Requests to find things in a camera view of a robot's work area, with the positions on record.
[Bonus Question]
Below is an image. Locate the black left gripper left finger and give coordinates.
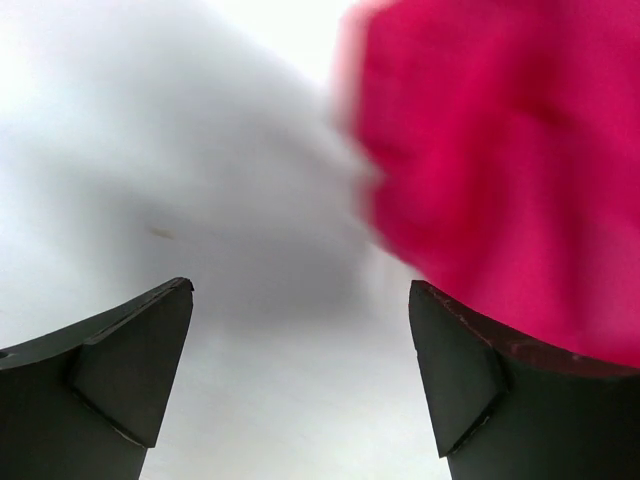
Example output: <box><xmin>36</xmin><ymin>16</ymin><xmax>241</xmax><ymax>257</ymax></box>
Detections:
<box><xmin>1</xmin><ymin>278</ymin><xmax>194</xmax><ymax>480</ymax></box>

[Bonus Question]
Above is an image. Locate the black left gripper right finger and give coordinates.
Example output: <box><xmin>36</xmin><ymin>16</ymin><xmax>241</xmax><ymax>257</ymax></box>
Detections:
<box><xmin>409</xmin><ymin>280</ymin><xmax>639</xmax><ymax>480</ymax></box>

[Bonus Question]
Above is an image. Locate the red t shirt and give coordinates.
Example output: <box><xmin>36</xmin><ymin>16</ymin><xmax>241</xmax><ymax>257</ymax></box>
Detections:
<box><xmin>340</xmin><ymin>1</ymin><xmax>639</xmax><ymax>366</ymax></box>

